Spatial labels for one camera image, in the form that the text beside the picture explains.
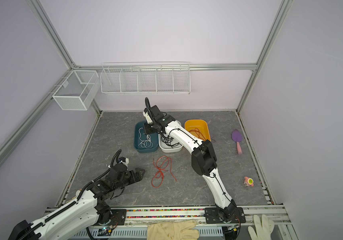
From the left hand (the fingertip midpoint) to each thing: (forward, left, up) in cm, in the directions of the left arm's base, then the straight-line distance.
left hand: (139, 175), depth 83 cm
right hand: (+24, -3, +11) cm, 26 cm away
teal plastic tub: (+25, -8, -2) cm, 27 cm away
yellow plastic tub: (+31, -39, -1) cm, 50 cm away
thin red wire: (+6, -9, -5) cm, 12 cm away
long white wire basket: (+56, -4, +25) cm, 62 cm away
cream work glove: (-27, -21, -3) cm, 34 cm away
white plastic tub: (+16, -14, 0) cm, 22 cm away
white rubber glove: (-30, -59, -3) cm, 66 cm away
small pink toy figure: (-8, -60, 0) cm, 61 cm away
